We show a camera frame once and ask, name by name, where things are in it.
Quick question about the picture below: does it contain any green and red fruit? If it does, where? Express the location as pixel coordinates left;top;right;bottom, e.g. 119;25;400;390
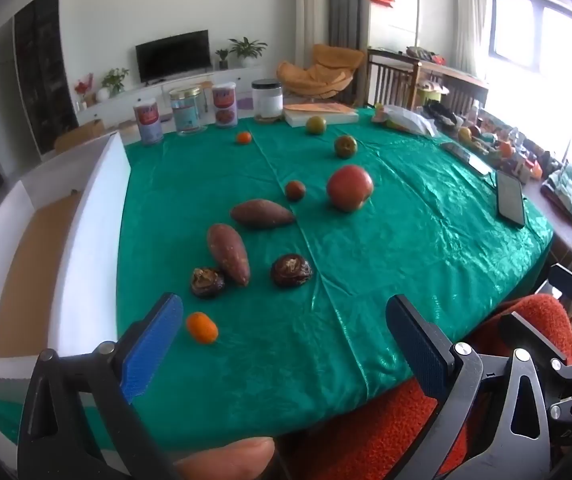
334;135;358;159

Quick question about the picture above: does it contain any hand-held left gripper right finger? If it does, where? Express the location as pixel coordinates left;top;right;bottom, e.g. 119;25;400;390
385;294;552;480

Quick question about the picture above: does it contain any white flat box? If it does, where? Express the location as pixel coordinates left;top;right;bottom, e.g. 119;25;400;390
284;102;359;128

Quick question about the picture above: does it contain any clutter of small items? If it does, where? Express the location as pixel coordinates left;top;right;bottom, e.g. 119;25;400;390
458;100;566;183

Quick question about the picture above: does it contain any white television cabinet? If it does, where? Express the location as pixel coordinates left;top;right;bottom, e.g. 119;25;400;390
76;65;287;128

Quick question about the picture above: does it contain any window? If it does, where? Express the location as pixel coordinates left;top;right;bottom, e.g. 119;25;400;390
488;0;572;81

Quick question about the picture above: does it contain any clear jar with black lid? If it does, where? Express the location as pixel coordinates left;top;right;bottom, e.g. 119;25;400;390
252;79;285;124

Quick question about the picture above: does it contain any red flower bouquet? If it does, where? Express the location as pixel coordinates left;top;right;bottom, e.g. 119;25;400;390
74;73;95;111

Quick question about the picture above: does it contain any person's left hand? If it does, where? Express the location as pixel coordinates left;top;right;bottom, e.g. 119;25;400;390
173;437;277;480

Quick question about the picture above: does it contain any clear jar with teal label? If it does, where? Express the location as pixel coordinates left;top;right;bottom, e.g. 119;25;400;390
169;86;207;136

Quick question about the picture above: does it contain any grey tablet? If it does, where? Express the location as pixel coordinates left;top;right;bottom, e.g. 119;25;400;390
440;141;494;176

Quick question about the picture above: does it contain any white standing air conditioner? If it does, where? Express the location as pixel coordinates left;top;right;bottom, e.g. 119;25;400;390
294;0;330;68

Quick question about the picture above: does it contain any brown cardboard sheet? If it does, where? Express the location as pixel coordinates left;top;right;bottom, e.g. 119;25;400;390
0;192;84;358

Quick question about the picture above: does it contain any dark bookshelf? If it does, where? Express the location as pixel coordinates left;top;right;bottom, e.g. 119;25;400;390
13;0;79;156

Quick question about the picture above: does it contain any green tablecloth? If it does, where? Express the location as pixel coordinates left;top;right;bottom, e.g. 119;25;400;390
0;107;555;453

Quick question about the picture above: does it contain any black television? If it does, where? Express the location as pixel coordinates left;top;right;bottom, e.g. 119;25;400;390
135;30;212;84

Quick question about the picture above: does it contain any leafy green potted plant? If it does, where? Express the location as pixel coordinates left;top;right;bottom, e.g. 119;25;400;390
101;67;130;97

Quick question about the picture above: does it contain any clear plastic bag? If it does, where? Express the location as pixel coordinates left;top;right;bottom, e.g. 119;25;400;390
383;105;439;137

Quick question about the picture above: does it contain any white foam box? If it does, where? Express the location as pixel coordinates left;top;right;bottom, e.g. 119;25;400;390
0;131;132;403

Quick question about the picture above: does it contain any yellow green pot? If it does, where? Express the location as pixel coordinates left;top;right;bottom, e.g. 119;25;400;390
416;82;449;108

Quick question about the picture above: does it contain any large green potted plant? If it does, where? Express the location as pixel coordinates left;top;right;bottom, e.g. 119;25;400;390
228;36;268;68

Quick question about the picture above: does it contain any red and grey can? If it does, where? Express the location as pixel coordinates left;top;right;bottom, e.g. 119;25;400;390
212;82;239;128
133;98;163;146

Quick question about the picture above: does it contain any small orange kumquat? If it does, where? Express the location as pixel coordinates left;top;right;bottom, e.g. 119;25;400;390
186;311;219;345

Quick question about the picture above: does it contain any orange fuzzy cushion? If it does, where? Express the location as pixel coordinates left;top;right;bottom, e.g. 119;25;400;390
286;294;572;480

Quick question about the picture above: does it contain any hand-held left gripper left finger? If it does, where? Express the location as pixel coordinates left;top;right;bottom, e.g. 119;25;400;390
17;292;184;480

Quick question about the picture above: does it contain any purple sweet potato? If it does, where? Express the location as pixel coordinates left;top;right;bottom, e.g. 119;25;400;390
230;199;296;231
207;223;251;287

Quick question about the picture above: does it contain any wrinkled brown passion fruit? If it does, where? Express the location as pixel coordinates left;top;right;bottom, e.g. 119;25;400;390
190;267;225;300
271;253;313;289

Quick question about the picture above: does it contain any grey curtain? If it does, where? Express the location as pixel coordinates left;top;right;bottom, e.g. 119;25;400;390
316;0;371;51

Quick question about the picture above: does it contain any black smartphone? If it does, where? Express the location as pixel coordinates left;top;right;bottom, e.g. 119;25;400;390
494;170;526;229

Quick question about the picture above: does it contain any red apple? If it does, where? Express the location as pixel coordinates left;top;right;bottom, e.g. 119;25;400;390
327;165;375;212

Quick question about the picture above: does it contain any white curtain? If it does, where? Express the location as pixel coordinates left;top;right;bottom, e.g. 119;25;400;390
453;0;494;81

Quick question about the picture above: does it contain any orange lounge chair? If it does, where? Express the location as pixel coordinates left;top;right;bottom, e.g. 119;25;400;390
276;44;367;98

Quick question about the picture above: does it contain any dark wooden chair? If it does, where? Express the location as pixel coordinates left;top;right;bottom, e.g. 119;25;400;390
366;49;489;113

